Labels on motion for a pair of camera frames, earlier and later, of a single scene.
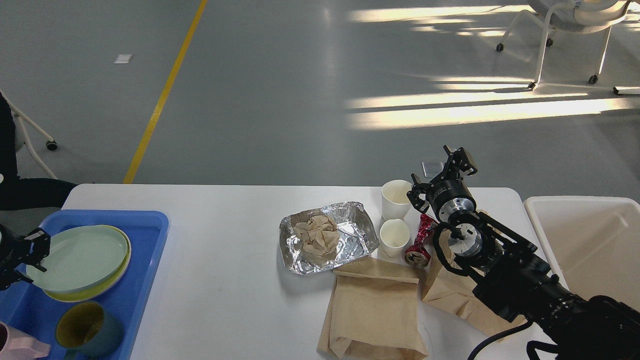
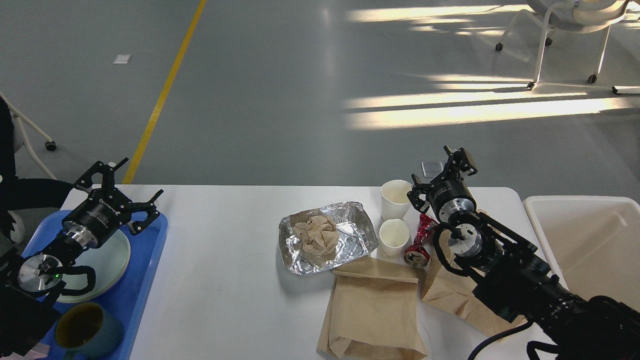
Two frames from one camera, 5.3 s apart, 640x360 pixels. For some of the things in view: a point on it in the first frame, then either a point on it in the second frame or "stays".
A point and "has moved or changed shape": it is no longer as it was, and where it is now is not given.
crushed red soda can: (419, 254) stays
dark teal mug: (85, 327) stays
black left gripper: (15, 250) → (104, 209)
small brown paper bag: (454, 295) stays
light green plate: (80, 258) has moved or changed shape
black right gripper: (446, 196) stays
